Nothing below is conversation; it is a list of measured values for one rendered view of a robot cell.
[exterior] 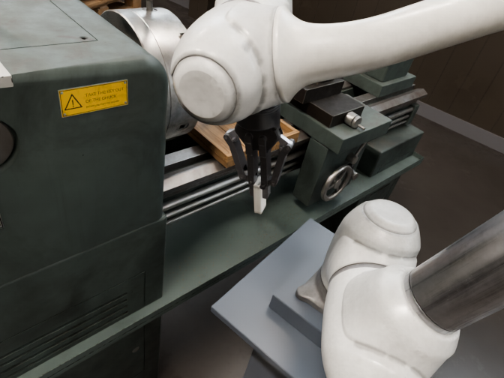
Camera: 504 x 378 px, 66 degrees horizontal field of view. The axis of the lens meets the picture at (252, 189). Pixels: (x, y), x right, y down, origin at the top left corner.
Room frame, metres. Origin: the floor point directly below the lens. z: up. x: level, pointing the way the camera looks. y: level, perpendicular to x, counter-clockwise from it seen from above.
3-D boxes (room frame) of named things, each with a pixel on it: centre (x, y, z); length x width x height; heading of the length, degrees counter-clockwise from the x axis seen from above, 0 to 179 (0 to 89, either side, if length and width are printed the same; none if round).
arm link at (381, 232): (0.58, -0.27, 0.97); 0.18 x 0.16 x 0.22; 175
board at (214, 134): (1.11, 0.13, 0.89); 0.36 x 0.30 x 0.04; 50
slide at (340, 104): (1.35, -0.09, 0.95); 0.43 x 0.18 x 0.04; 50
